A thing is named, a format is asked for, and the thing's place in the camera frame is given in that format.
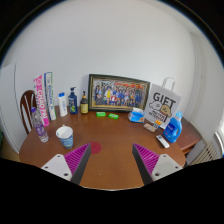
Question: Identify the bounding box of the pink and white tube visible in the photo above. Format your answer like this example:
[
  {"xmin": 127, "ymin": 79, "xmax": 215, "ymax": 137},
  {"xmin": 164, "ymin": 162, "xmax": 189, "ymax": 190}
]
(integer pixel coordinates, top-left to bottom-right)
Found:
[{"xmin": 32, "ymin": 74, "xmax": 51, "ymax": 128}]

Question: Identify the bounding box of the white radiator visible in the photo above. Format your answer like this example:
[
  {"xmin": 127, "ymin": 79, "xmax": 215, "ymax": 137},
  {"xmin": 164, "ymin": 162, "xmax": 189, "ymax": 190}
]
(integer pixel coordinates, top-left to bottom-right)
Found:
[{"xmin": 191, "ymin": 141, "xmax": 219, "ymax": 166}]

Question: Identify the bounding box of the brown wooden chair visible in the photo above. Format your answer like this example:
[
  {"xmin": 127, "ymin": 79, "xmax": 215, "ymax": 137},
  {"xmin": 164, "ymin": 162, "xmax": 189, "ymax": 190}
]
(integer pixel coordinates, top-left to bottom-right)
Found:
[{"xmin": 19, "ymin": 89, "xmax": 38, "ymax": 135}]

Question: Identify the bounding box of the blue detergent bottle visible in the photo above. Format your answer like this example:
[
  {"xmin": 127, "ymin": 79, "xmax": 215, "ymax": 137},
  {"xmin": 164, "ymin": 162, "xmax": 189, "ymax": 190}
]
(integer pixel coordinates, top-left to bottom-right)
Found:
[{"xmin": 162, "ymin": 110, "xmax": 184, "ymax": 144}]

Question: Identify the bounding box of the white cabinet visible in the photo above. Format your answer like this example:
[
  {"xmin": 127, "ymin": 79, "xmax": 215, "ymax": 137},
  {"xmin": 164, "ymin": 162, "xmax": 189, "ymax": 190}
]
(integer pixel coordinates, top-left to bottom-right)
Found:
[{"xmin": 0, "ymin": 63, "xmax": 21, "ymax": 154}]

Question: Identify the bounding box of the dark blue pump bottle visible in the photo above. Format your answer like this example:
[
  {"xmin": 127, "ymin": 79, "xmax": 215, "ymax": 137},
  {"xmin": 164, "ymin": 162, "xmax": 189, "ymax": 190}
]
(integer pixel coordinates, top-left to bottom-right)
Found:
[{"xmin": 67, "ymin": 86, "xmax": 79, "ymax": 116}]

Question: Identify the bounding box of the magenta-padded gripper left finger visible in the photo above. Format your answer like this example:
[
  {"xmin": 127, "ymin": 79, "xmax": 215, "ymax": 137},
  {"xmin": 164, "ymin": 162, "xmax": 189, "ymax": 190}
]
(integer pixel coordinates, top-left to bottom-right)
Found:
[{"xmin": 40, "ymin": 143, "xmax": 92, "ymax": 185}]

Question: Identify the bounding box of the clear purple-capped water bottle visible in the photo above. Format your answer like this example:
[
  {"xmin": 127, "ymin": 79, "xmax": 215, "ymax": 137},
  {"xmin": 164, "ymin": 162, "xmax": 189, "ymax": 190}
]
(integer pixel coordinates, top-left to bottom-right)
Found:
[{"xmin": 30, "ymin": 107, "xmax": 50, "ymax": 143}]

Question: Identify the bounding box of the white remote control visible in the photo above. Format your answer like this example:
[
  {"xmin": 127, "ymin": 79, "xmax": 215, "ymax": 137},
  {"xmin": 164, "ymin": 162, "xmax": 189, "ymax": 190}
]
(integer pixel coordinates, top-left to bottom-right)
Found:
[{"xmin": 155, "ymin": 134, "xmax": 171, "ymax": 149}]

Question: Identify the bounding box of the white bottle with blue cap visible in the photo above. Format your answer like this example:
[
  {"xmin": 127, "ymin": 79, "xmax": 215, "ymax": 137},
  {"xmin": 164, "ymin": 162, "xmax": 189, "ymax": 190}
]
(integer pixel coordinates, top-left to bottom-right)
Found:
[{"xmin": 58, "ymin": 92, "xmax": 69, "ymax": 118}]

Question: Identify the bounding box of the amber pump bottle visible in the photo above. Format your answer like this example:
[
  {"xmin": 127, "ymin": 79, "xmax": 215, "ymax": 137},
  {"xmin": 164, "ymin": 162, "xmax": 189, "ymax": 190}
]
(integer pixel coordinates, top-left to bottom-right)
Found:
[{"xmin": 79, "ymin": 90, "xmax": 90, "ymax": 115}]

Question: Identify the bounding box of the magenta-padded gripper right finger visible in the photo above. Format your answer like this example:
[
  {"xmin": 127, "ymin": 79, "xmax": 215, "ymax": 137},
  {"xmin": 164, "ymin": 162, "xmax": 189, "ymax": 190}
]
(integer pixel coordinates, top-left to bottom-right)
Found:
[{"xmin": 132, "ymin": 143, "xmax": 184, "ymax": 186}]

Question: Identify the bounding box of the flat round red coaster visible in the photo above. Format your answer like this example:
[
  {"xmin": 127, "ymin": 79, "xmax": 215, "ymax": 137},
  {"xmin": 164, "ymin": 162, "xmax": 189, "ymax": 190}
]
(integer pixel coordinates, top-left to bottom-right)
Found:
[{"xmin": 89, "ymin": 141, "xmax": 102, "ymax": 155}]

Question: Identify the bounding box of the small snack box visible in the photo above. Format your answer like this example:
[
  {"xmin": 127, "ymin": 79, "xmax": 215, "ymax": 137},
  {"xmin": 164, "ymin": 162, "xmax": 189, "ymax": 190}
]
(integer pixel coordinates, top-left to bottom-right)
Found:
[{"xmin": 143, "ymin": 120, "xmax": 163, "ymax": 133}]

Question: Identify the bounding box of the white paper gift bag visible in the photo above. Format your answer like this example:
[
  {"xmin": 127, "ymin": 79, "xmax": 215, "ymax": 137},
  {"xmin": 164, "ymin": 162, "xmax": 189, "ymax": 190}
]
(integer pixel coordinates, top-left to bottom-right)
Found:
[{"xmin": 143, "ymin": 77, "xmax": 182, "ymax": 129}]

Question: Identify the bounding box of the blue tissue pack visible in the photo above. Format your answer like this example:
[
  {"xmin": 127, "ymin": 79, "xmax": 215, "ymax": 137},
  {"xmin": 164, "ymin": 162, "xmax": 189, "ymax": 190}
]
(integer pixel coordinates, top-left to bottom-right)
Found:
[{"xmin": 128, "ymin": 107, "xmax": 146, "ymax": 124}]

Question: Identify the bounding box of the white and blue paper cup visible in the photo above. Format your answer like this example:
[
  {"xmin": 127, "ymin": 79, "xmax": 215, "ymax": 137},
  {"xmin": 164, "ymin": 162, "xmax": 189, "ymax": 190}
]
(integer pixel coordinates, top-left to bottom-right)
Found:
[{"xmin": 55, "ymin": 124, "xmax": 74, "ymax": 150}]

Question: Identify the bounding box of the green and white tube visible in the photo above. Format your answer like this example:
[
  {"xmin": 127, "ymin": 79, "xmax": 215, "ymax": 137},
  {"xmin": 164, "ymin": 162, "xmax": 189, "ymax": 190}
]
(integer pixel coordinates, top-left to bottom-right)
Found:
[{"xmin": 43, "ymin": 71, "xmax": 58, "ymax": 121}]

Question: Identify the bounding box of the framed group photo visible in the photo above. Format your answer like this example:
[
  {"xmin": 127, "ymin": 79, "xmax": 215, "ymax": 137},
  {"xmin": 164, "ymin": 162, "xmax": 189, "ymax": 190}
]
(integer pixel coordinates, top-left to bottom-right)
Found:
[{"xmin": 87, "ymin": 73, "xmax": 152, "ymax": 113}]

